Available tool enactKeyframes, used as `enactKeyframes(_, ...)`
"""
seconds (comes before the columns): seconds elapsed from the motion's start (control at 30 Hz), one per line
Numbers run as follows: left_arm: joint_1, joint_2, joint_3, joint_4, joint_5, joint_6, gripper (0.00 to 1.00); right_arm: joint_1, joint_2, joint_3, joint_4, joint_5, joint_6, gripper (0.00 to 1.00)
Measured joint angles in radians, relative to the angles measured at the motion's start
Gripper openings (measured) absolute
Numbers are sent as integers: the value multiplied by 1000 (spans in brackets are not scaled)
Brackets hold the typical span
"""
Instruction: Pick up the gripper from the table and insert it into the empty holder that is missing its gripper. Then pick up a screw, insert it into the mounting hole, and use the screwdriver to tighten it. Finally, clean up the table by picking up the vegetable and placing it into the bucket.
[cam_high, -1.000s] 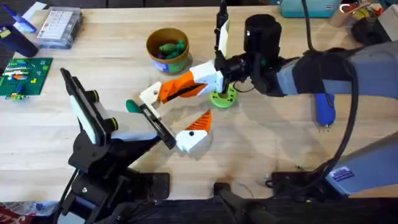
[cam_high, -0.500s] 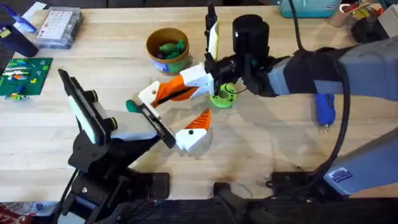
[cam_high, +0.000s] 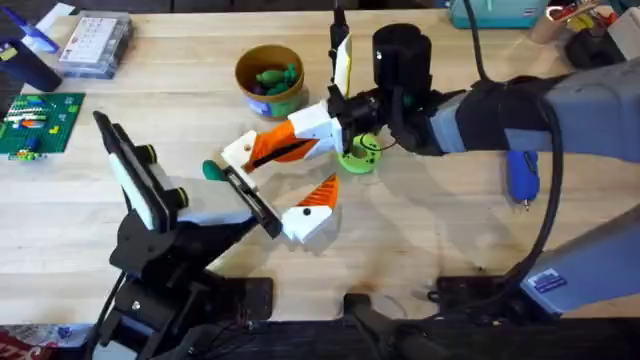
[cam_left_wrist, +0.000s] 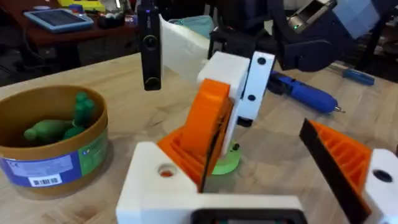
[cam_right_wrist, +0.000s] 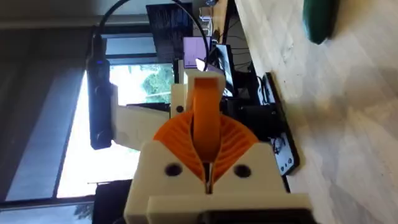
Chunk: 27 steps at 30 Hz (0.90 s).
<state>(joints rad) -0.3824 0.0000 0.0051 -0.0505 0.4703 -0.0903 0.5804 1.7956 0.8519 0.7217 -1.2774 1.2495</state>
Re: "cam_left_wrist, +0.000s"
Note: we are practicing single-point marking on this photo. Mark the white orange left gripper right finger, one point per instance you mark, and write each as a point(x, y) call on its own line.
point(348, 161)

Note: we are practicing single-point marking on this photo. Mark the brown tub with green toys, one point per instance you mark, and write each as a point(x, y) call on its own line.
point(46, 149)

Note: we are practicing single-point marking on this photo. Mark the white block left gripper left finger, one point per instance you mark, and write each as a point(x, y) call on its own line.
point(149, 174)

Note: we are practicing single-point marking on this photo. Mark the yellow box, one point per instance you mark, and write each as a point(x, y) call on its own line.
point(82, 4)

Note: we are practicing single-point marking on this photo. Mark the dark brown desk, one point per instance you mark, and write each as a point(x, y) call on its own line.
point(77, 35)

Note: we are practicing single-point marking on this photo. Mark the pale blue box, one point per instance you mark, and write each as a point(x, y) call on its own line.
point(357, 15)

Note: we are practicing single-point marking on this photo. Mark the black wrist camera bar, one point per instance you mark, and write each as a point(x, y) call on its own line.
point(150, 46)

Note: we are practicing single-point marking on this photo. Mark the green disc with holes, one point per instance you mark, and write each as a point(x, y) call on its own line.
point(228, 161)

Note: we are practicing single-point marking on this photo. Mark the teal cloth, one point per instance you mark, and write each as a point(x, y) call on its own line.
point(196, 25)

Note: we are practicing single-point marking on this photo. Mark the blue framed tablet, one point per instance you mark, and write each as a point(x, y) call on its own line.
point(59, 19)

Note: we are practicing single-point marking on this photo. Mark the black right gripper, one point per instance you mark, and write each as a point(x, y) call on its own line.
point(239, 40)

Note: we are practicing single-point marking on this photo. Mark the blue electric screwdriver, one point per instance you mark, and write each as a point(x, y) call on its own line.
point(308, 93)

